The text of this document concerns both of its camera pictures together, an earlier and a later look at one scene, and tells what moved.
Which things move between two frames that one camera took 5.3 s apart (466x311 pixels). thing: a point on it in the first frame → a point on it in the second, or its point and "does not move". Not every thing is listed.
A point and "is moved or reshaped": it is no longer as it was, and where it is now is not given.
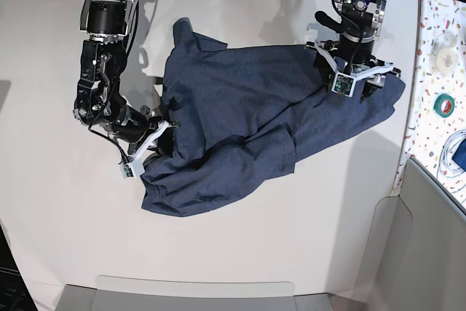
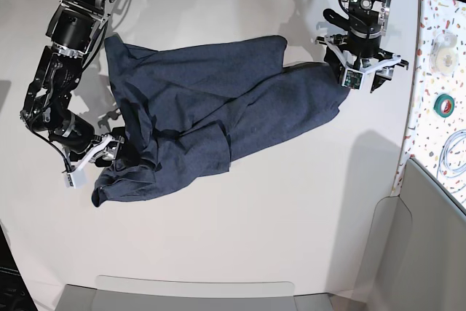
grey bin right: [419, 258] does not move
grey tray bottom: [154, 293] does not move
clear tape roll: [444, 54] does not move
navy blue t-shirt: [242, 118] is moved or reshaped
